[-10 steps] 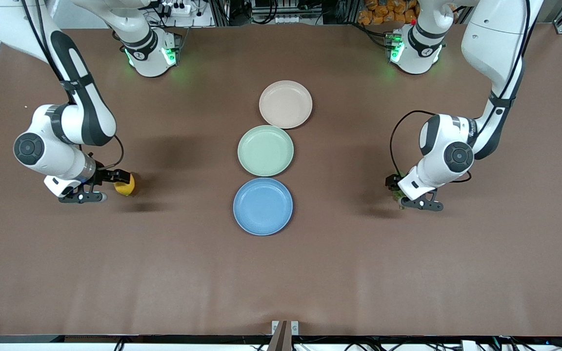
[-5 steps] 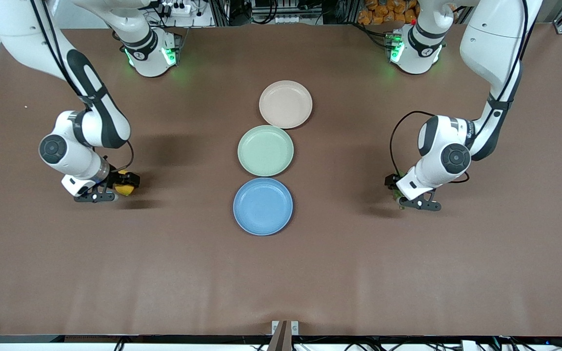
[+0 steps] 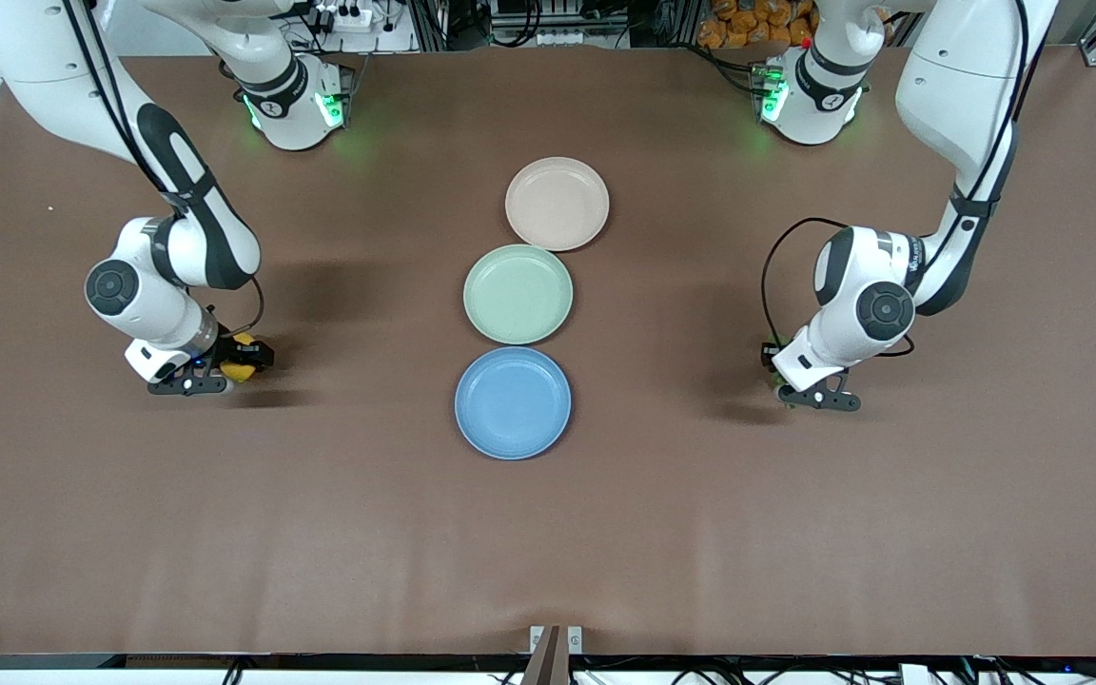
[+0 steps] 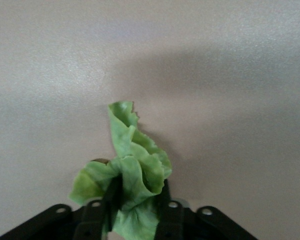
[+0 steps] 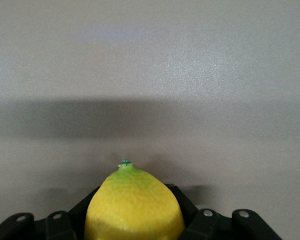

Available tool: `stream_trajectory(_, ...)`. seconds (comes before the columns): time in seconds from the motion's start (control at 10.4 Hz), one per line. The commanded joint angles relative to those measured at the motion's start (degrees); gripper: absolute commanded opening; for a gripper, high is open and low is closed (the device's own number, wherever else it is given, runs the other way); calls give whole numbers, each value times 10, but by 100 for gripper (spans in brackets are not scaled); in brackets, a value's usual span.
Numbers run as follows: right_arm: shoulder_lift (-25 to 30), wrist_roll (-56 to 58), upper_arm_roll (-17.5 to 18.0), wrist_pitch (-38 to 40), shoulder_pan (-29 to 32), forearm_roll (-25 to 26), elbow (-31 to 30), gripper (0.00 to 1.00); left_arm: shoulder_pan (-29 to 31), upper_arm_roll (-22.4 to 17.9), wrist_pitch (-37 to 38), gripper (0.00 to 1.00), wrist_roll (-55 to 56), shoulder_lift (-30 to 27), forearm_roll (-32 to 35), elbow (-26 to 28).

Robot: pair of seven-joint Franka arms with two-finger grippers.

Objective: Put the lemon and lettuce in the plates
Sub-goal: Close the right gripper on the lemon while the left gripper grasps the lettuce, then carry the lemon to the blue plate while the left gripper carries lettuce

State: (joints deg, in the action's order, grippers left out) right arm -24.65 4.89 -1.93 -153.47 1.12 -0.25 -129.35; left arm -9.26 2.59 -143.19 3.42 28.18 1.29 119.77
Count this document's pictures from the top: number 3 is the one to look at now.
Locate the white power strip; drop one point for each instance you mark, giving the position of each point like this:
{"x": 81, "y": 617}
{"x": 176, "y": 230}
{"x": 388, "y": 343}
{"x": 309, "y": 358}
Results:
{"x": 348, "y": 17}

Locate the beige round plate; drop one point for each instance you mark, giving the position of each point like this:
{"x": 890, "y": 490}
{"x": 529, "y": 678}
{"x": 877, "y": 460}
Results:
{"x": 557, "y": 204}

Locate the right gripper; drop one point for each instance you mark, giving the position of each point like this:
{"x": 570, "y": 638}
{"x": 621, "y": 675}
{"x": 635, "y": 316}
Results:
{"x": 225, "y": 354}

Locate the blue round plate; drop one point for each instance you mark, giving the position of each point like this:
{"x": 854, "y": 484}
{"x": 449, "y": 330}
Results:
{"x": 513, "y": 403}

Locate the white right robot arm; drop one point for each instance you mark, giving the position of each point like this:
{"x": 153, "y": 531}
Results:
{"x": 44, "y": 67}

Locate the metal bracket at table edge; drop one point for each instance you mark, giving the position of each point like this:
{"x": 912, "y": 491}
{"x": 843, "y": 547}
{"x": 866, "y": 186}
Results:
{"x": 556, "y": 652}

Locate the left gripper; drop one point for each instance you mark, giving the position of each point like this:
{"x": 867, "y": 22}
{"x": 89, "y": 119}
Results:
{"x": 770, "y": 359}

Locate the bag of orange fruit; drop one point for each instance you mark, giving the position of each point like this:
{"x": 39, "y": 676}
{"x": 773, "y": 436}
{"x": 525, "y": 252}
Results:
{"x": 753, "y": 24}

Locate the green round plate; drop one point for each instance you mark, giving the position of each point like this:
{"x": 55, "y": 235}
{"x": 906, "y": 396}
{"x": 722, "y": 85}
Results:
{"x": 518, "y": 294}

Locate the yellow lemon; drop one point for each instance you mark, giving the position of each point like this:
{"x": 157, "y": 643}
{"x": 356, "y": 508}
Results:
{"x": 242, "y": 373}

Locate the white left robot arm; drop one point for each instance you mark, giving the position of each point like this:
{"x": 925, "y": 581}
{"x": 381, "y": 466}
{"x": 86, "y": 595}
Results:
{"x": 957, "y": 86}

